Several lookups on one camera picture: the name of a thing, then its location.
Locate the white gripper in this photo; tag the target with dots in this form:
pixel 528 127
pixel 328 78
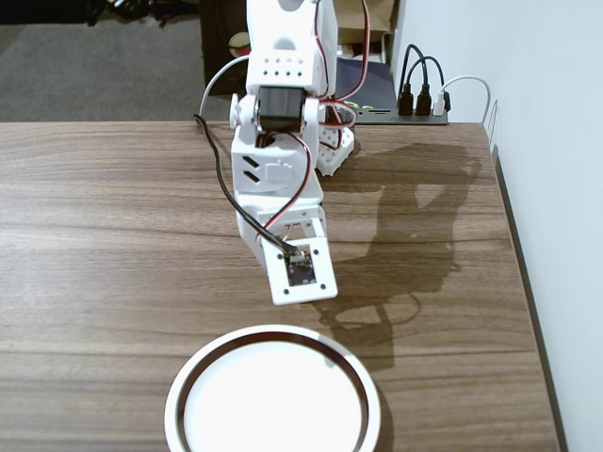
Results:
pixel 249 221

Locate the dark pad with green logo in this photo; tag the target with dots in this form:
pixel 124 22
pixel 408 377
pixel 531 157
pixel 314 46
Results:
pixel 372 80

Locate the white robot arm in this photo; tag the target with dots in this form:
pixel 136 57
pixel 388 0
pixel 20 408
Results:
pixel 282 28

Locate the red yellow round object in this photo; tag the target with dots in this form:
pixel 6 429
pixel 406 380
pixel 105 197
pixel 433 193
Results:
pixel 238 47

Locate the black box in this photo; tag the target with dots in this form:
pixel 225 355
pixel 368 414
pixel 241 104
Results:
pixel 216 47

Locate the black usb hub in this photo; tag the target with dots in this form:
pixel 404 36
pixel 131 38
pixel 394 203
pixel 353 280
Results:
pixel 400 120

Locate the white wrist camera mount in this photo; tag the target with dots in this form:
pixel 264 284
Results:
pixel 325 273

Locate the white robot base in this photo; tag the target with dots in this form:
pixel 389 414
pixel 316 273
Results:
pixel 334 150

